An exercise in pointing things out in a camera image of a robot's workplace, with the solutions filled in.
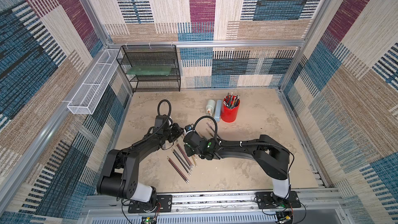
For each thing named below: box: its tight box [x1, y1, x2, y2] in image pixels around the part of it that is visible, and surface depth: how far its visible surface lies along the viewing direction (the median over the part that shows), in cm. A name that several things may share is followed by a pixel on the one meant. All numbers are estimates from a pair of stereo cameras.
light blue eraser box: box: [214, 99, 223, 122], surface depth 104 cm
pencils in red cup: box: [223, 92, 240, 110], surface depth 96 cm
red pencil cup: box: [220, 95, 240, 123], surface depth 97 cm
